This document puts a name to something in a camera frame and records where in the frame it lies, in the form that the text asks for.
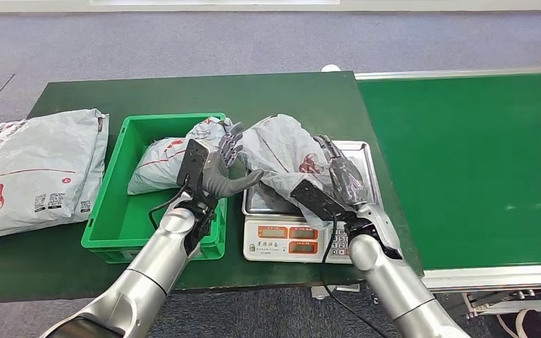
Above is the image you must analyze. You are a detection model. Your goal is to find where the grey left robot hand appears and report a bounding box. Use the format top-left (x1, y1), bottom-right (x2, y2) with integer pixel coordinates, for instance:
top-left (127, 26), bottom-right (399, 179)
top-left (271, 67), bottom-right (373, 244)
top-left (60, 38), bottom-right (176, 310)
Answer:
top-left (202, 122), bottom-right (266, 199)

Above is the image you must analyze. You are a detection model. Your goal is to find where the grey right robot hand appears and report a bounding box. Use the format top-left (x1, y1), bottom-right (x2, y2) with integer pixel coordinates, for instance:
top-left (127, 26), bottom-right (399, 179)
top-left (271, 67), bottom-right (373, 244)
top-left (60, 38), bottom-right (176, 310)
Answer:
top-left (314, 134), bottom-right (369, 209)

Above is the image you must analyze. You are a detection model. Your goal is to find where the grey parcel bag red print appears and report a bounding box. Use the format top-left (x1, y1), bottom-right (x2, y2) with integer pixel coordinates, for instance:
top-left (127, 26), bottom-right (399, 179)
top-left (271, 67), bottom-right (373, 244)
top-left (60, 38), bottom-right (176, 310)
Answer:
top-left (127, 116), bottom-right (234, 196)

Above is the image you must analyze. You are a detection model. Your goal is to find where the green conveyor belt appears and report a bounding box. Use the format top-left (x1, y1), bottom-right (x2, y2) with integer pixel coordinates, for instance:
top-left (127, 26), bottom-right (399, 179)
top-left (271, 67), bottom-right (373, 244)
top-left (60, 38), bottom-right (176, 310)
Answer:
top-left (356, 72), bottom-right (541, 270)

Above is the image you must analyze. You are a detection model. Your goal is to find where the large flat grey parcel bag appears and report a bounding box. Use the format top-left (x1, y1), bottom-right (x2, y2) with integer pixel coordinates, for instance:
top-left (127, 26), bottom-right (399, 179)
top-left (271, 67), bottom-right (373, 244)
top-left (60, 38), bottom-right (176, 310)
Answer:
top-left (0, 108), bottom-right (109, 245)

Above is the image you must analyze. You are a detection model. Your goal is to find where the steel weighing tray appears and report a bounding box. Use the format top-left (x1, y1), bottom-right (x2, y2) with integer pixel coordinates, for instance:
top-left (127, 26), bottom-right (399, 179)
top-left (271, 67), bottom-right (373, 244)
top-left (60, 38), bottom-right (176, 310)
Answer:
top-left (242, 139), bottom-right (383, 218)

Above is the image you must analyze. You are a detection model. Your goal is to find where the white electronic scale body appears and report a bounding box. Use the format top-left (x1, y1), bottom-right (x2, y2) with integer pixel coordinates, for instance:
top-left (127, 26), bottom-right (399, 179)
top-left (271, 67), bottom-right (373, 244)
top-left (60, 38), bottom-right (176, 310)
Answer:
top-left (242, 215), bottom-right (353, 265)

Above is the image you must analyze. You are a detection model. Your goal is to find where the green plastic crate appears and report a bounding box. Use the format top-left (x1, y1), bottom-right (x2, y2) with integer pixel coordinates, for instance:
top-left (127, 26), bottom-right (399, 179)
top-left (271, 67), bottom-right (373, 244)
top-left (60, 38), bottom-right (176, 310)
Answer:
top-left (80, 112), bottom-right (228, 265)

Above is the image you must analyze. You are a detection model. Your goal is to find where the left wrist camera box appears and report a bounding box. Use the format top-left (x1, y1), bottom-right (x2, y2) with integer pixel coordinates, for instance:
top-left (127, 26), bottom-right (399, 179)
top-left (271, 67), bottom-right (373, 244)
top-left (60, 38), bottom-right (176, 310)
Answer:
top-left (176, 138), bottom-right (211, 190)

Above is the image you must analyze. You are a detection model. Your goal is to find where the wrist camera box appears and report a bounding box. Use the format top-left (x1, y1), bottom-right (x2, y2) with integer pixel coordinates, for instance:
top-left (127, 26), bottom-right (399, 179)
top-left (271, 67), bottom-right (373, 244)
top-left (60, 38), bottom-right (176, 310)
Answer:
top-left (176, 138), bottom-right (211, 190)
top-left (290, 179), bottom-right (346, 223)

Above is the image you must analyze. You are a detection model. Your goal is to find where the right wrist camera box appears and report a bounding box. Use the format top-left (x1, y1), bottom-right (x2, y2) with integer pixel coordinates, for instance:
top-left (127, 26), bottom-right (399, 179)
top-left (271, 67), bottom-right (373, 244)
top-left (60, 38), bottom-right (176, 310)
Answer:
top-left (290, 179), bottom-right (346, 223)

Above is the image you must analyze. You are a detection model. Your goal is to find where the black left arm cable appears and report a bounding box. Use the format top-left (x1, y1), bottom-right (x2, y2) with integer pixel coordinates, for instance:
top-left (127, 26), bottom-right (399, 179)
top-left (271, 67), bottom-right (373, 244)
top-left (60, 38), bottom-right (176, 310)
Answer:
top-left (148, 184), bottom-right (189, 230)

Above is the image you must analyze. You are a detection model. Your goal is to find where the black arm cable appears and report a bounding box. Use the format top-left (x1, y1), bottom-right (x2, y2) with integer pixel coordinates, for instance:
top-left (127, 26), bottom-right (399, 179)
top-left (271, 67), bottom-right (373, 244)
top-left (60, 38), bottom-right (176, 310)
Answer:
top-left (148, 184), bottom-right (189, 230)
top-left (319, 212), bottom-right (388, 338)

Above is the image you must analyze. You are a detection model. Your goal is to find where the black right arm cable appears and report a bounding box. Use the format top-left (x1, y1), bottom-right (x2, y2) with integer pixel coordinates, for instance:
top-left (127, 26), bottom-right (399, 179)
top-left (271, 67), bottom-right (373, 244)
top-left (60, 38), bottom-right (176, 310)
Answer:
top-left (319, 212), bottom-right (388, 338)

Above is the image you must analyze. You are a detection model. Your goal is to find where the grey table foot bracket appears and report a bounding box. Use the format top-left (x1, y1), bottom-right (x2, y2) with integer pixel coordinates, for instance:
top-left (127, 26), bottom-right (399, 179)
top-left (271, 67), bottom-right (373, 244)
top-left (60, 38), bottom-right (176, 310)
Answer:
top-left (310, 283), bottom-right (361, 301)

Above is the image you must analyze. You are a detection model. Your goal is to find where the aluminium conveyor frame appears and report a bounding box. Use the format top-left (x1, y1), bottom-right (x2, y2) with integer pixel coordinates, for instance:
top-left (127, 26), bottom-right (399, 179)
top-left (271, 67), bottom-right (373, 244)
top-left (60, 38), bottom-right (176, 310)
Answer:
top-left (354, 65), bottom-right (541, 318)

